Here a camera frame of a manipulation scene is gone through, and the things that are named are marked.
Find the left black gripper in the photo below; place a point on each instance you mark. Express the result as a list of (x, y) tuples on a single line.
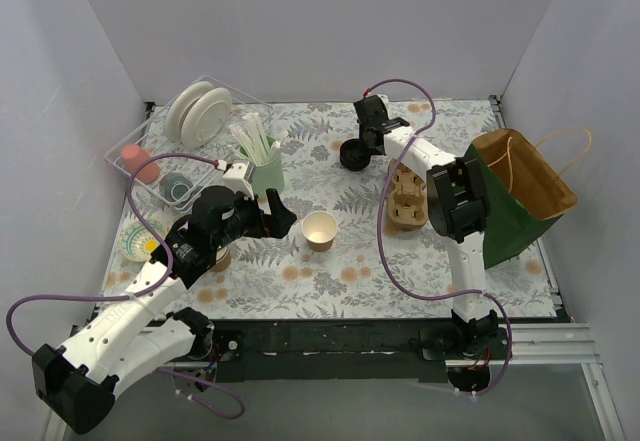
[(263, 216)]

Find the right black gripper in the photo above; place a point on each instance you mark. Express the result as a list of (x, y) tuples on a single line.
[(370, 136)]

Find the brown paper coffee cup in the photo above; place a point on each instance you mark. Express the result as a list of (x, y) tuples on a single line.
[(319, 229)]

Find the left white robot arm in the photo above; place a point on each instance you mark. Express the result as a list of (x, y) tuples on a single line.
[(81, 379)]

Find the black coffee lid stack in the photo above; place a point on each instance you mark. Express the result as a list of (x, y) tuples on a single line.
[(353, 157)]

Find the green straw holder cup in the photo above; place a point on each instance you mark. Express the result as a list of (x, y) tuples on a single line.
[(267, 177)]

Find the floral patterned table mat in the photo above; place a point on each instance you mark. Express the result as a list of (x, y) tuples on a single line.
[(285, 279)]

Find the brown cardboard cup carrier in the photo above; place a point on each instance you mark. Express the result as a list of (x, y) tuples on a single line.
[(406, 201)]

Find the white wrapped straws bundle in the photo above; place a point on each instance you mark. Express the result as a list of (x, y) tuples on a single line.
[(252, 136)]

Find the grey blue small bowl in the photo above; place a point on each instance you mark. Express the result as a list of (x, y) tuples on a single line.
[(174, 186)]

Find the clear plastic dish rack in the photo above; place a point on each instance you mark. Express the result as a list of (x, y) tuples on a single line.
[(150, 136)]

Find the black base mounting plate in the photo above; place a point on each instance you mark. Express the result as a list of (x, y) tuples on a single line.
[(316, 349)]

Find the white plate front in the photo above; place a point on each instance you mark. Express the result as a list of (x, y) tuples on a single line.
[(206, 118)]

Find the white plate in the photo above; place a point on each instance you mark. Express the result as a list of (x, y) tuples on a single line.
[(181, 106), (206, 118)]

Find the yellow blue patterned bowl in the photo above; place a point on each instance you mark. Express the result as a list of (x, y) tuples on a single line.
[(136, 242)]

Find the white plate rear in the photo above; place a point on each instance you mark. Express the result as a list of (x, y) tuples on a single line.
[(181, 106)]

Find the pink plastic cup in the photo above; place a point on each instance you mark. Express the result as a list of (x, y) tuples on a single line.
[(133, 156)]

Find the green brown paper bag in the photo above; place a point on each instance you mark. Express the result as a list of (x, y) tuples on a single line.
[(526, 195)]

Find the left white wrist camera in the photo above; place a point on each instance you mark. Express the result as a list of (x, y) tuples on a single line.
[(238, 178)]

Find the aluminium frame rail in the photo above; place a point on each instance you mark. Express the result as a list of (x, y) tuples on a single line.
[(555, 389)]

